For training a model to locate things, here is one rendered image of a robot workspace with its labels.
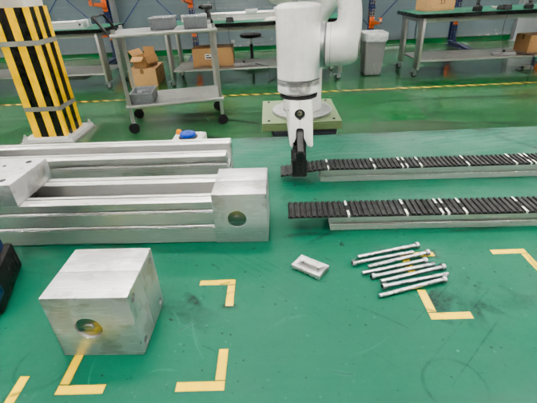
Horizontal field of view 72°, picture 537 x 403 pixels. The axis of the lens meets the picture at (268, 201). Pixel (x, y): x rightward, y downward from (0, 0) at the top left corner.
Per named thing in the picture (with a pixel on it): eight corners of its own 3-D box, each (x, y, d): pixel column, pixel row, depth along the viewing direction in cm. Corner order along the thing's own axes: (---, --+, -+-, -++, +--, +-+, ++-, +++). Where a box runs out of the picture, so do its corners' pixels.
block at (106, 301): (168, 289, 55) (156, 236, 51) (145, 354, 45) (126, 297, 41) (102, 289, 56) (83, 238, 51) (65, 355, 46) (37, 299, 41)
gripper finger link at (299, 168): (308, 152, 75) (308, 181, 79) (307, 146, 78) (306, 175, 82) (292, 153, 76) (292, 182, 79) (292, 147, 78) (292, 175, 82)
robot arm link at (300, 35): (324, 73, 76) (280, 73, 78) (327, -1, 70) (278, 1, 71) (323, 81, 69) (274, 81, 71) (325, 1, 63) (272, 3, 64)
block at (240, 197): (269, 205, 75) (268, 161, 70) (268, 241, 64) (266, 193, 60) (225, 205, 76) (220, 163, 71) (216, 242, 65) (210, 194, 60)
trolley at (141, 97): (222, 109, 415) (212, 6, 364) (228, 124, 368) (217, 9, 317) (126, 118, 398) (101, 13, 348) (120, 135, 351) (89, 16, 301)
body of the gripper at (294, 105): (320, 93, 70) (318, 149, 76) (315, 81, 79) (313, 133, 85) (280, 95, 70) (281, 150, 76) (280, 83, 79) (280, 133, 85)
